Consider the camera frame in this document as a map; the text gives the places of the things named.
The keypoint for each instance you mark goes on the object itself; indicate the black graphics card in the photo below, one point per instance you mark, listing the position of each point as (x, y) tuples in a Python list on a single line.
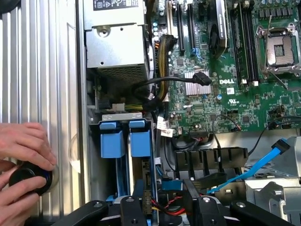
[(218, 30)]

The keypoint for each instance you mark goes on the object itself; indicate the grey power supply unit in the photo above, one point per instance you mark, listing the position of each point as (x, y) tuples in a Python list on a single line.
[(115, 42)]

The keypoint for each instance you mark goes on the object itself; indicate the CPU socket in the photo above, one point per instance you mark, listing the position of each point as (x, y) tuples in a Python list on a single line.
[(279, 49)]

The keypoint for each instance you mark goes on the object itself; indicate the person's right hand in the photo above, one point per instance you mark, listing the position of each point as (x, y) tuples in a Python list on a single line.
[(14, 200)]

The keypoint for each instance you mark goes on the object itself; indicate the metal locking lever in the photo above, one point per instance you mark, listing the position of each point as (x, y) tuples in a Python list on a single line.
[(278, 80), (267, 42)]

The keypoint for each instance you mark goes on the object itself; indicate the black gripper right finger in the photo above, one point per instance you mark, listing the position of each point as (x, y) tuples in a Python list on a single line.
[(204, 212)]

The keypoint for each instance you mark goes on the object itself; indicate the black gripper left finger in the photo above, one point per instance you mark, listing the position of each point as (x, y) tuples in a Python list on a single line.
[(131, 212)]

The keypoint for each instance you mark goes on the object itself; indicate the green Dell motherboard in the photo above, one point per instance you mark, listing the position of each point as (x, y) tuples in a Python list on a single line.
[(258, 110)]

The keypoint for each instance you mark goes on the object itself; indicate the silver chipset heatsink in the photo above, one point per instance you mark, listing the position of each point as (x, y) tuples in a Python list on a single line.
[(197, 88)]

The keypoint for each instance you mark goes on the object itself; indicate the grey optical drive cage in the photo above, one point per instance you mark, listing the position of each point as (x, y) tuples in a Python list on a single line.
[(270, 193)]

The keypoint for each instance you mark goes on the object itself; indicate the person's left hand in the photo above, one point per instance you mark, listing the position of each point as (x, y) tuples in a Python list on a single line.
[(23, 141)]

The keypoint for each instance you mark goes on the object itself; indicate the open grey PC case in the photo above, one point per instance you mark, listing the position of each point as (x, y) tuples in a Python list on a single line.
[(81, 94)]

